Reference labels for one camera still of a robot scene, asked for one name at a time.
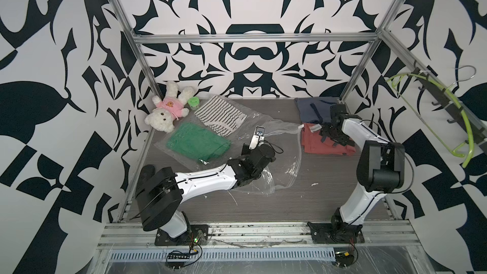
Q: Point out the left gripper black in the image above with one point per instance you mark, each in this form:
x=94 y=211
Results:
x=243 y=153

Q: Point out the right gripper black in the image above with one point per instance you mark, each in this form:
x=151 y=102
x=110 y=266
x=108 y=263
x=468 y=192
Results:
x=326 y=130

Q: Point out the red tank top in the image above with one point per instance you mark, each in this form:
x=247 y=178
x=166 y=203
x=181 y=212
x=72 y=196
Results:
x=314 y=143

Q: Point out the blue tank top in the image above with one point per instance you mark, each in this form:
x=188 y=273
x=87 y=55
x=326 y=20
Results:
x=315 y=110

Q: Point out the clear plastic vacuum bag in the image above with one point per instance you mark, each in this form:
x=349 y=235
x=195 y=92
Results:
x=284 y=138

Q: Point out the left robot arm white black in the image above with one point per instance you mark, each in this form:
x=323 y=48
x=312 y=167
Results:
x=159 y=193

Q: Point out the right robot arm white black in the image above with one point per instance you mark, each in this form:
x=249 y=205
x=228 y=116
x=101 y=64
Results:
x=380 y=170

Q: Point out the striped white black garment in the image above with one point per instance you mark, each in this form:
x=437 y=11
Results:
x=221 y=116

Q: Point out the green folded garment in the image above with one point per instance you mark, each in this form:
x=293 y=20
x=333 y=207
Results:
x=197 y=143

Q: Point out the white teddy bear pink shirt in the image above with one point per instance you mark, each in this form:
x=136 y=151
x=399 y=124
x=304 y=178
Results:
x=170 y=108

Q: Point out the black oblong case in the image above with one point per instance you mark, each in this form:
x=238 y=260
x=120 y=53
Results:
x=145 y=183

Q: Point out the green clothes hanger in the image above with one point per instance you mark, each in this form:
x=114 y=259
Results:
x=423 y=109

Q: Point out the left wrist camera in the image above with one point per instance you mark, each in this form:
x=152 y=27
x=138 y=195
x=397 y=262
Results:
x=259 y=135

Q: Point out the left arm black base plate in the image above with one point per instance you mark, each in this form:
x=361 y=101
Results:
x=196 y=234

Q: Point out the white slotted cable duct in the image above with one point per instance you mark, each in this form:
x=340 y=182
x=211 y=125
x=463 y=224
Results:
x=211 y=254

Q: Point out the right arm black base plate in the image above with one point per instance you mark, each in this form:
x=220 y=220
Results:
x=331 y=234

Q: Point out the black wall hook rack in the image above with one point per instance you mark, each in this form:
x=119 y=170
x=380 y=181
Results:
x=459 y=112

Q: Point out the metal wire hanger hook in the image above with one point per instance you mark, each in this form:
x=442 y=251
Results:
x=462 y=74

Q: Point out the aluminium cage frame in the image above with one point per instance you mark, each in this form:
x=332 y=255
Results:
x=344 y=48

